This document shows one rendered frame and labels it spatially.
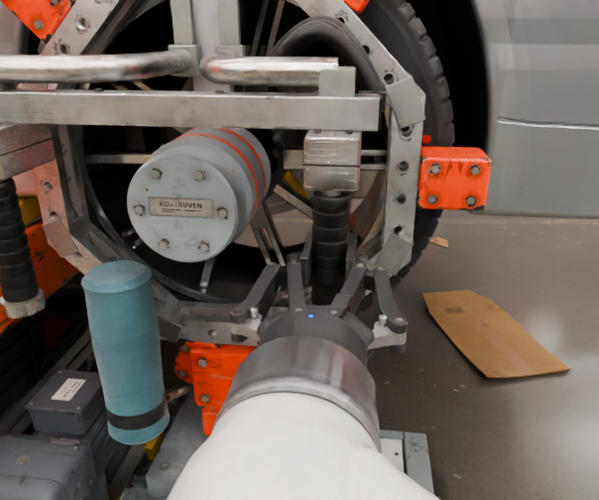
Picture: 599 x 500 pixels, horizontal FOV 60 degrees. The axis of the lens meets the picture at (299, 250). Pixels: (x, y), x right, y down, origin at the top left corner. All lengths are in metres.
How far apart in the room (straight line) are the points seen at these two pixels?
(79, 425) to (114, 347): 0.32
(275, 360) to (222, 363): 0.56
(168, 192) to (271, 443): 0.41
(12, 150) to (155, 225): 0.16
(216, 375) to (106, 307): 0.24
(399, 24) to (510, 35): 0.20
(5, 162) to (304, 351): 0.39
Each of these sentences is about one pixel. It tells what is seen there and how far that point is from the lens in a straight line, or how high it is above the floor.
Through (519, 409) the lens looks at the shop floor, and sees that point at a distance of 1.73.
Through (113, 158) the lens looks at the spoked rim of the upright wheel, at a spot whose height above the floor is 0.85.
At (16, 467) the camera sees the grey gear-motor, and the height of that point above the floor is 0.40.
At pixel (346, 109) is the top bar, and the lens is 0.48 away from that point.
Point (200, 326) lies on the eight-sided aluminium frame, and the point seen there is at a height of 0.61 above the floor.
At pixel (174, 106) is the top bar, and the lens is 0.52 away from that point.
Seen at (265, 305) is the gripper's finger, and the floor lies 0.83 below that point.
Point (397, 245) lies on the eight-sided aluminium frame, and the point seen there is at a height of 0.76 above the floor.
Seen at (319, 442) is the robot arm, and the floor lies 0.88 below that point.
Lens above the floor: 1.04
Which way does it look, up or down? 23 degrees down
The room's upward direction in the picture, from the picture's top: straight up
